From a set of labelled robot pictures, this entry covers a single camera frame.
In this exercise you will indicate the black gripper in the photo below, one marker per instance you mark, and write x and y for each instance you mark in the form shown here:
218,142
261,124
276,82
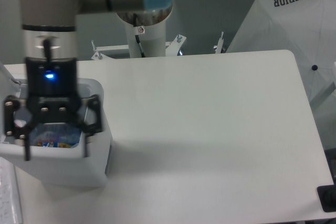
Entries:
52,98

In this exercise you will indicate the white metal base frame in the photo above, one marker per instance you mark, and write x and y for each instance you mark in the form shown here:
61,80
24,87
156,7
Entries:
172,48

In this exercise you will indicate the white open trash can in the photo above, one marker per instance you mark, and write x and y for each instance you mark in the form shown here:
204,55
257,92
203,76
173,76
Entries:
56,165

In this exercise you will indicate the clear crushed plastic bottle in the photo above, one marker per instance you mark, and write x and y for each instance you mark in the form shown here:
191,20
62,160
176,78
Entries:
59,132

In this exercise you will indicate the black device at edge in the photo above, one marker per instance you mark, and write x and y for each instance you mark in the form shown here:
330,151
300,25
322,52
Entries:
327,197

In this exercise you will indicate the white Superior umbrella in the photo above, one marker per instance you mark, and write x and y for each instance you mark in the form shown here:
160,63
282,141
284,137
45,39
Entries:
304,27

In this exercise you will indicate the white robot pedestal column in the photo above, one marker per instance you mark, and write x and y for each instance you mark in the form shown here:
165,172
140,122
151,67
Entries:
148,27

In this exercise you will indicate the blue snack package trash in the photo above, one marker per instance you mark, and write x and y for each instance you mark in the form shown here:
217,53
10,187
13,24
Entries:
55,145

